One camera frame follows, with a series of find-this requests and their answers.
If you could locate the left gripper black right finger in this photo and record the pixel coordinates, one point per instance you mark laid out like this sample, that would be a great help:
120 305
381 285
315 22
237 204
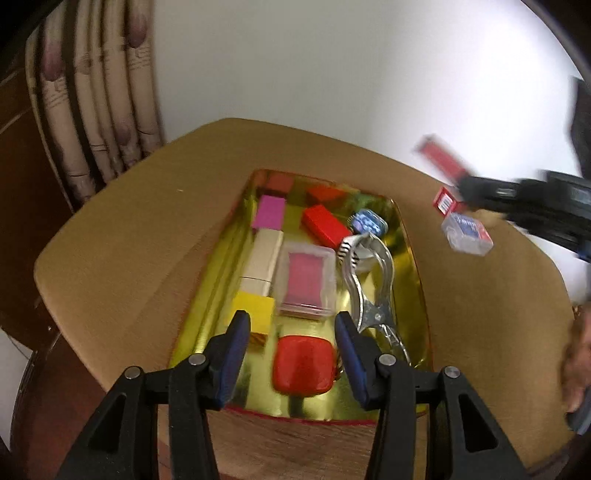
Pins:
464 439

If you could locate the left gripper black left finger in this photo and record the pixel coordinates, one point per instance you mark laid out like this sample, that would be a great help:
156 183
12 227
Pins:
119 441

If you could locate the small red card box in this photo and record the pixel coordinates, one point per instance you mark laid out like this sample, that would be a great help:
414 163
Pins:
443 159
445 202

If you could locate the red rounded case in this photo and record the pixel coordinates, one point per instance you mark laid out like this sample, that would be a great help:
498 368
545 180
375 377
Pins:
304 366

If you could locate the red rectangular block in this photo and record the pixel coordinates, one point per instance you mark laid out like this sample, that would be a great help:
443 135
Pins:
327 230

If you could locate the person's right hand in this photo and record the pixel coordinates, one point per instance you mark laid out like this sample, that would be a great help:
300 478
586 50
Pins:
576 363

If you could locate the clear box with blue cards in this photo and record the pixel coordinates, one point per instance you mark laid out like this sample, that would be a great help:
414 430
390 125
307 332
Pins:
466 234

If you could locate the yellow striped cube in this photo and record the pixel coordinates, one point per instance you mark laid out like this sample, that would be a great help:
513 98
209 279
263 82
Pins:
260 310

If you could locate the cream rectangular block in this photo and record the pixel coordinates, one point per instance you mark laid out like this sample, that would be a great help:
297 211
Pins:
257 275

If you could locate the clear box with pink cards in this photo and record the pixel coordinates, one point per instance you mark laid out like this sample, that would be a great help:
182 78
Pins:
304 284

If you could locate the blue patterned round block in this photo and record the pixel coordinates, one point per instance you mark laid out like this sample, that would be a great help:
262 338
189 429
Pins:
367 221

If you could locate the white black striped cube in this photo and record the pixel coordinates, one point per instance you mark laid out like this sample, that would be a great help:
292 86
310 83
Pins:
363 258

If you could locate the red gold tin box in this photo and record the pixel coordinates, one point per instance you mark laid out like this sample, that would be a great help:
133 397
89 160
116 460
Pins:
209 311

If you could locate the pink rectangular block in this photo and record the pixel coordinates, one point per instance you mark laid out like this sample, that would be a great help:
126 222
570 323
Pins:
269 213

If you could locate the brown wooden door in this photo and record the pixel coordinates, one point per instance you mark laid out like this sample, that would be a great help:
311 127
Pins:
33 208

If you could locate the beige patterned curtain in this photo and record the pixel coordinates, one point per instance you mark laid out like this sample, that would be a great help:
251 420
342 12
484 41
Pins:
89 73

